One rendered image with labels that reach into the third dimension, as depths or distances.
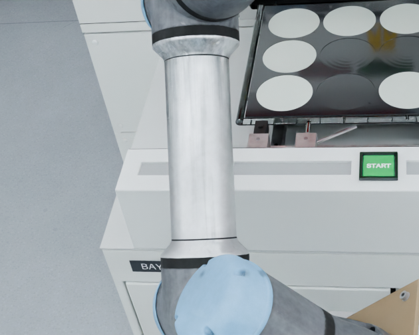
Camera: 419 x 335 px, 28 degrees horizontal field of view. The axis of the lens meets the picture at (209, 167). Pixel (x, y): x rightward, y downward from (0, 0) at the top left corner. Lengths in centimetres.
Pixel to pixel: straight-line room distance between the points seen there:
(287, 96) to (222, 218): 48
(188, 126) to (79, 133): 192
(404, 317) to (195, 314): 26
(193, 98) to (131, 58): 88
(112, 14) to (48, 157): 112
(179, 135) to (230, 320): 27
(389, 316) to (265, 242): 33
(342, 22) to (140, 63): 51
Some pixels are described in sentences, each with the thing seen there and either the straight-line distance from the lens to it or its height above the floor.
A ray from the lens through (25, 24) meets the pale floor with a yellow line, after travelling 364.
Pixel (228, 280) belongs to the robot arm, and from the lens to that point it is 92.
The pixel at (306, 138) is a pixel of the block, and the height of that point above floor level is 91.
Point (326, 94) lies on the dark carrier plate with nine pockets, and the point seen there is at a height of 90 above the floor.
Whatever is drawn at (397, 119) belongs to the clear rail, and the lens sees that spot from 143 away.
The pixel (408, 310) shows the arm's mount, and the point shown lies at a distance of 104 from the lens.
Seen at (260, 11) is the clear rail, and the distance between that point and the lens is 172.
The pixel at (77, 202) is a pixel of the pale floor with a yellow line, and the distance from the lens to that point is 271.
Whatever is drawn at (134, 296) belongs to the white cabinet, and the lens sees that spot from 150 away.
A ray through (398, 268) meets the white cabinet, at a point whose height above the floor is 78.
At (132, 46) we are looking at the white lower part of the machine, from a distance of 191.
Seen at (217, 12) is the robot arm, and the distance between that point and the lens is 103.
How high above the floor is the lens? 184
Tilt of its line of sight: 43 degrees down
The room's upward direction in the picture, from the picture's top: 12 degrees counter-clockwise
